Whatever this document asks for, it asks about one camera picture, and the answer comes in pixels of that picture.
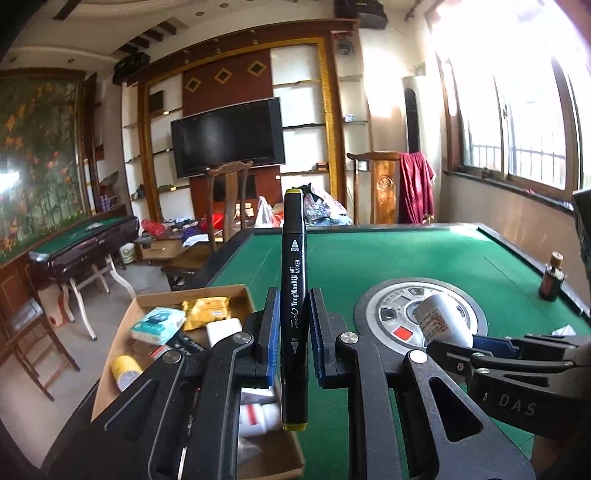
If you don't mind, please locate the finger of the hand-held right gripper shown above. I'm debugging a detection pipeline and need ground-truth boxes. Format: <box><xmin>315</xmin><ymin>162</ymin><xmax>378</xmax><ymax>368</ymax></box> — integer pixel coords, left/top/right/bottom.
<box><xmin>471</xmin><ymin>335</ymin><xmax>591</xmax><ymax>365</ymax></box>
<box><xmin>426</xmin><ymin>340</ymin><xmax>491</xmax><ymax>385</ymax></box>

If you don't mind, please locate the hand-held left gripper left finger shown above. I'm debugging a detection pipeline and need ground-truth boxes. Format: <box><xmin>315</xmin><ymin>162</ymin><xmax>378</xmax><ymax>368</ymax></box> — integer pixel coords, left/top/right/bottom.
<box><xmin>46</xmin><ymin>287</ymin><xmax>282</xmax><ymax>480</ymax></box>

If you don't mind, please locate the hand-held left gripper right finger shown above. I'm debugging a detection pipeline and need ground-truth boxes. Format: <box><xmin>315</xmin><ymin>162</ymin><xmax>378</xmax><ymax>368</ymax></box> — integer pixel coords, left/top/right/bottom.
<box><xmin>308</xmin><ymin>287</ymin><xmax>532</xmax><ymax>480</ymax></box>

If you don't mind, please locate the white pill bottle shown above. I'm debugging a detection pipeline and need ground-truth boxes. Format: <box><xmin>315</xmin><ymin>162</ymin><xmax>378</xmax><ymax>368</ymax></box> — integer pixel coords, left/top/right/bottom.
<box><xmin>413</xmin><ymin>293</ymin><xmax>474</xmax><ymax>347</ymax></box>

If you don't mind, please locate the white charger adapter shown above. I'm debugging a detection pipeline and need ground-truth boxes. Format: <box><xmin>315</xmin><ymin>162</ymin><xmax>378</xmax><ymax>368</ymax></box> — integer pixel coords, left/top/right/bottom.
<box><xmin>205</xmin><ymin>318</ymin><xmax>245</xmax><ymax>349</ymax></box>

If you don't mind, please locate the black marker olive cap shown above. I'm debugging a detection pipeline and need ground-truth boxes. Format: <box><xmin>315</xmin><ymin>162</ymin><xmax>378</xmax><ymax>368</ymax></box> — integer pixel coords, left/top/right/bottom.
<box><xmin>280</xmin><ymin>188</ymin><xmax>309</xmax><ymax>432</ymax></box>

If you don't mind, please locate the yellow cracker packet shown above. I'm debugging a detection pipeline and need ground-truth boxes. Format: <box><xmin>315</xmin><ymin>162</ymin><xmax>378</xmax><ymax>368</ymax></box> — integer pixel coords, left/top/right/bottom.
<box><xmin>181</xmin><ymin>296</ymin><xmax>232</xmax><ymax>332</ymax></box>

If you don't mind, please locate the white and red carton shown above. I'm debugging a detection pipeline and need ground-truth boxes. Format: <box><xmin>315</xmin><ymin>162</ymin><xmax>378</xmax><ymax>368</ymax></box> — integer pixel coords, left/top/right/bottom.
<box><xmin>238</xmin><ymin>388</ymin><xmax>283</xmax><ymax>438</ymax></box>

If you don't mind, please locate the black and clear pouch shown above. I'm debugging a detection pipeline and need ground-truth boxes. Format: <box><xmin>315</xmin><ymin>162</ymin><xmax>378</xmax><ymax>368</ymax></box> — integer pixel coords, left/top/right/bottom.
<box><xmin>164</xmin><ymin>335</ymin><xmax>206</xmax><ymax>356</ymax></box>

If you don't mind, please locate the white tissue packet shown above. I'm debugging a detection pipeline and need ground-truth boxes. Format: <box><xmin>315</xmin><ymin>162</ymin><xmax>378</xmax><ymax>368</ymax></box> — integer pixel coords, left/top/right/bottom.
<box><xmin>129</xmin><ymin>307</ymin><xmax>186</xmax><ymax>346</ymax></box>

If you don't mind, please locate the yellow tape roll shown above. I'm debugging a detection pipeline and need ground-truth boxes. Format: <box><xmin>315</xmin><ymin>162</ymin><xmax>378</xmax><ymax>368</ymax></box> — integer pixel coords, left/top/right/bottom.
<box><xmin>111</xmin><ymin>354</ymin><xmax>144</xmax><ymax>392</ymax></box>

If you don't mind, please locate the brown cardboard box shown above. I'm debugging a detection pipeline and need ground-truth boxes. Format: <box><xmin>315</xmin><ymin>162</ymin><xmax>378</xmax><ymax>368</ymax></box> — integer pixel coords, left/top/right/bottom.
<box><xmin>90</xmin><ymin>284</ymin><xmax>305</xmax><ymax>480</ymax></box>

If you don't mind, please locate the round table centre panel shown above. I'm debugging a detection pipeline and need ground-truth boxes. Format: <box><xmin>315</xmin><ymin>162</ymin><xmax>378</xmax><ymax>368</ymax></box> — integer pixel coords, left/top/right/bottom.
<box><xmin>353</xmin><ymin>278</ymin><xmax>489</xmax><ymax>370</ymax></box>

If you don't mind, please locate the dark glass bottle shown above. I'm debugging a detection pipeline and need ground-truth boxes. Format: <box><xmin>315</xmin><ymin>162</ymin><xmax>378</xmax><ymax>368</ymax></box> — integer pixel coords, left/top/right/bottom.
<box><xmin>538</xmin><ymin>251</ymin><xmax>566</xmax><ymax>303</ymax></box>

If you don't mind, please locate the white plastic bag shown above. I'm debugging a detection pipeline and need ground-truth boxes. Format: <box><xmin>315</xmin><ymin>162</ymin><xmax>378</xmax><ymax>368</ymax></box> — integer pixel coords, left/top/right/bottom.
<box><xmin>255</xmin><ymin>196</ymin><xmax>275</xmax><ymax>228</ymax></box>

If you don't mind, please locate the pile of clothes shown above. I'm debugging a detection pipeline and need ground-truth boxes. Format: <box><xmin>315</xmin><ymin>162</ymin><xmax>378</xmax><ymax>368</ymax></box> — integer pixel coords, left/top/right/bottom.
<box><xmin>295</xmin><ymin>184</ymin><xmax>354</xmax><ymax>227</ymax></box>

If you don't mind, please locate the low wooden table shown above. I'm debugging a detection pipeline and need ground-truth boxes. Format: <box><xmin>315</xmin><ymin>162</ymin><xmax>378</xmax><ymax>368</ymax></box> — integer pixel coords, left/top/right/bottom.
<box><xmin>139</xmin><ymin>237</ymin><xmax>190</xmax><ymax>265</ymax></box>

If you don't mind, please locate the dark wooden chair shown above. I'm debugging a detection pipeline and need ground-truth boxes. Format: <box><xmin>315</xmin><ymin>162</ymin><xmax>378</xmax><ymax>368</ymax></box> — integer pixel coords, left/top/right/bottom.
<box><xmin>161</xmin><ymin>161</ymin><xmax>254</xmax><ymax>291</ymax></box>

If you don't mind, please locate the carved light wooden chair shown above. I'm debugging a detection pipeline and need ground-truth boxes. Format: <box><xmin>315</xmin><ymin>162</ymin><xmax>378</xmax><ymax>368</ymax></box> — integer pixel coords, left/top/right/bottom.
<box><xmin>346</xmin><ymin>151</ymin><xmax>402</xmax><ymax>226</ymax></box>

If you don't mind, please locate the dark red cloth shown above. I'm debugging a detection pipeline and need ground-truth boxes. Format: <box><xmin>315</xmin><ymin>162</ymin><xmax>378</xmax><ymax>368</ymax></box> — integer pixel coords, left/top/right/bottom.
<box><xmin>398</xmin><ymin>151</ymin><xmax>436</xmax><ymax>225</ymax></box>

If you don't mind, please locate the black flat television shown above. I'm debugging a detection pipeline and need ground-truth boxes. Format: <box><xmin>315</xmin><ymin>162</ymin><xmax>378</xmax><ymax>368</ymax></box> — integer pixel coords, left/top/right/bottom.
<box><xmin>171</xmin><ymin>97</ymin><xmax>286</xmax><ymax>180</ymax></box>

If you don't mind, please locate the dark green-topped mahjong table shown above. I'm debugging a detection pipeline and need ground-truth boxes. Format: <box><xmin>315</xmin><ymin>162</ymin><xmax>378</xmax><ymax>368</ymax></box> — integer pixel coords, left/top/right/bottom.
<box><xmin>28</xmin><ymin>217</ymin><xmax>141</xmax><ymax>342</ymax></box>

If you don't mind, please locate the barred window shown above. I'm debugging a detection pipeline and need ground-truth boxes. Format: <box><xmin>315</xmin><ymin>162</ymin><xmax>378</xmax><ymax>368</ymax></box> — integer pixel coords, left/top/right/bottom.
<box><xmin>434</xmin><ymin>28</ymin><xmax>591</xmax><ymax>204</ymax></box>

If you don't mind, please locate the brown wooden side chair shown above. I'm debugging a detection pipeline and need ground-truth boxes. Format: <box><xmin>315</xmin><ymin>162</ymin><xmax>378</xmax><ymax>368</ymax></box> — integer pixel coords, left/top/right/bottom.
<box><xmin>0</xmin><ymin>263</ymin><xmax>81</xmax><ymax>402</ymax></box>

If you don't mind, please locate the white standing air conditioner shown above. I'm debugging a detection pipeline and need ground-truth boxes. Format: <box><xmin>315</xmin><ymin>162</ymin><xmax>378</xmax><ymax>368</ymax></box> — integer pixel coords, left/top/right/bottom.
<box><xmin>401</xmin><ymin>74</ymin><xmax>446</xmax><ymax>222</ymax></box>

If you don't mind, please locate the black speaker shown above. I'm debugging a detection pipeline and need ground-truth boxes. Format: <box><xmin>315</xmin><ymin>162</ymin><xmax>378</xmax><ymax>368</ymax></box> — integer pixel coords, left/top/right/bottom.
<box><xmin>335</xmin><ymin>0</ymin><xmax>389</xmax><ymax>29</ymax></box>
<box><xmin>112</xmin><ymin>52</ymin><xmax>151</xmax><ymax>85</ymax></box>

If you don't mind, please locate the floral wall painting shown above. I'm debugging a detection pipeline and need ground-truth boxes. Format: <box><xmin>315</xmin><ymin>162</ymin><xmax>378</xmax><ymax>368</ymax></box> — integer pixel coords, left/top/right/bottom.
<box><xmin>0</xmin><ymin>74</ymin><xmax>90</xmax><ymax>264</ymax></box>

